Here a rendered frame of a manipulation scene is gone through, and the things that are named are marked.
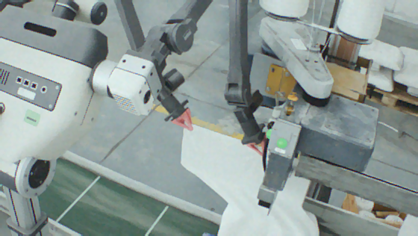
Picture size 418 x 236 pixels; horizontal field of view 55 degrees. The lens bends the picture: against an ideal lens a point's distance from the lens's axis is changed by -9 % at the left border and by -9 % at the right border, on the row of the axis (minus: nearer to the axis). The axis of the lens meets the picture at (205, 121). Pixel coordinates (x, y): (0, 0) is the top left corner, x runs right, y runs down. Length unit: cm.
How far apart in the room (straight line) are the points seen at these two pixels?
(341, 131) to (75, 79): 74
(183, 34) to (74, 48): 29
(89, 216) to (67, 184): 26
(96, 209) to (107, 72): 124
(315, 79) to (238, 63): 26
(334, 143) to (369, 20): 40
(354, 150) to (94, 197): 144
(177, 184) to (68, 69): 192
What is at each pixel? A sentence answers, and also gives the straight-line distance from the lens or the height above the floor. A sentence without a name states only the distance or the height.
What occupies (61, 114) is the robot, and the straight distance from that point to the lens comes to 111.
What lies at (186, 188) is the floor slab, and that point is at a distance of 290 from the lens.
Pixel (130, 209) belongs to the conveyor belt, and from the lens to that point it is 223.
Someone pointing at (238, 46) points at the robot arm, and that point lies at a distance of 142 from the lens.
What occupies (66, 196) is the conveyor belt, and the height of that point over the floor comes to 38.
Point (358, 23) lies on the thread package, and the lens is 140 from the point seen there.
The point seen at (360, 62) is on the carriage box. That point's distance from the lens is 181.
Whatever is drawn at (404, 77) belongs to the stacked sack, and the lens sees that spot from 431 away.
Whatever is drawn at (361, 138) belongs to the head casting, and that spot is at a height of 134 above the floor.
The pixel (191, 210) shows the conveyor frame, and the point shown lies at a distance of 224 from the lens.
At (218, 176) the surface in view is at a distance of 169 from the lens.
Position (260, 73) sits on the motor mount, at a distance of 167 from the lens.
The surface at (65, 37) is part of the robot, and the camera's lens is 115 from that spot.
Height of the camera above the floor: 201
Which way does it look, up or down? 35 degrees down
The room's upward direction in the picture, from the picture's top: 8 degrees clockwise
